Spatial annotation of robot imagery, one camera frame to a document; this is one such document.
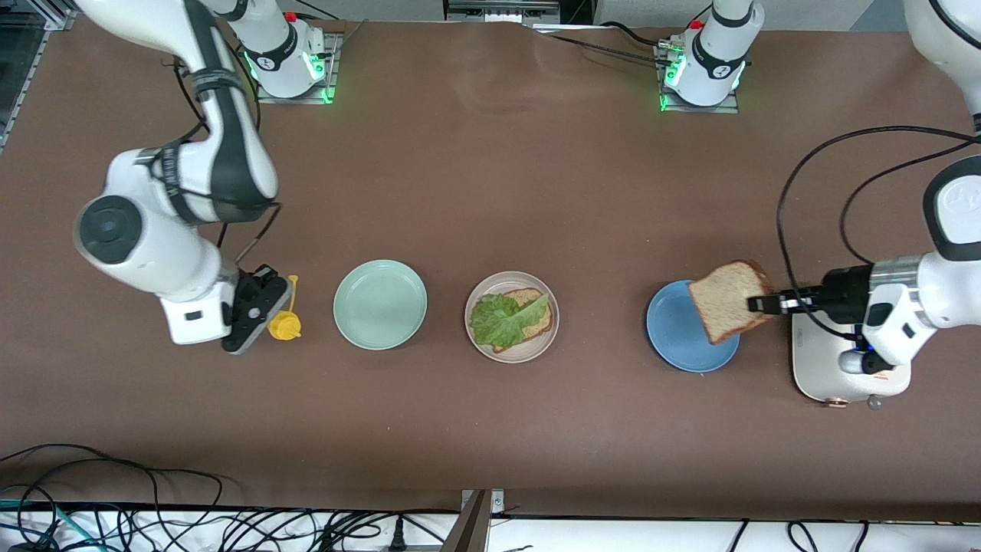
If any yellow squeeze bottle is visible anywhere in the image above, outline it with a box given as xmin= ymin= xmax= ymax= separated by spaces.
xmin=267 ymin=274 xmax=302 ymax=342

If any dark crust bread slice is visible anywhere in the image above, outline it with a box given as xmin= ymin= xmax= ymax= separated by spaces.
xmin=688 ymin=259 xmax=776 ymax=346

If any green lettuce leaf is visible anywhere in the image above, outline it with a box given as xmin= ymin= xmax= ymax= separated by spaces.
xmin=468 ymin=292 xmax=551 ymax=347

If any light crust bread slice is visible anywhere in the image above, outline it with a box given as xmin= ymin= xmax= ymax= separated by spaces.
xmin=490 ymin=287 xmax=555 ymax=354

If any blue plate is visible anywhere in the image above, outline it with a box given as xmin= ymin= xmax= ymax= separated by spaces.
xmin=645 ymin=279 xmax=741 ymax=374

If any mint green plate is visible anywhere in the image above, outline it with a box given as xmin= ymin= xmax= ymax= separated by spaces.
xmin=333 ymin=259 xmax=428 ymax=351

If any beige plate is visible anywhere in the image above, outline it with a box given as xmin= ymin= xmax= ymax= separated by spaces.
xmin=464 ymin=269 xmax=560 ymax=363

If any white toaster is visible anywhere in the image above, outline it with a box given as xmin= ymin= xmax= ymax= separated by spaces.
xmin=791 ymin=310 xmax=913 ymax=411

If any grey metal box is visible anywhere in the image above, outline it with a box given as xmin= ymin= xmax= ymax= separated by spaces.
xmin=443 ymin=0 xmax=562 ymax=24

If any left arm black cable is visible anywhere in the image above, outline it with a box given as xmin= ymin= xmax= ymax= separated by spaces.
xmin=776 ymin=125 xmax=981 ymax=342

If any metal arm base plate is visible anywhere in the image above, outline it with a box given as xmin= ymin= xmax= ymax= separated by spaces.
xmin=254 ymin=32 xmax=343 ymax=105
xmin=658 ymin=42 xmax=740 ymax=114

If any looped black floor cable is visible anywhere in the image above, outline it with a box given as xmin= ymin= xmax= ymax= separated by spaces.
xmin=0 ymin=443 xmax=225 ymax=511

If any teal cable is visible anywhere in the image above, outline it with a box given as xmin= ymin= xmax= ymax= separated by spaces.
xmin=0 ymin=498 xmax=100 ymax=552

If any black cable on tabletop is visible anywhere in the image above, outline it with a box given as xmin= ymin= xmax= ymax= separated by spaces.
xmin=529 ymin=21 xmax=679 ymax=68

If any metal table edge bracket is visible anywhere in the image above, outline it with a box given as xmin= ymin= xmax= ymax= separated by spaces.
xmin=457 ymin=488 xmax=505 ymax=552

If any aluminium frame profile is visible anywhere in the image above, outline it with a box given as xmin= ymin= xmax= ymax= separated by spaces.
xmin=0 ymin=0 xmax=77 ymax=150

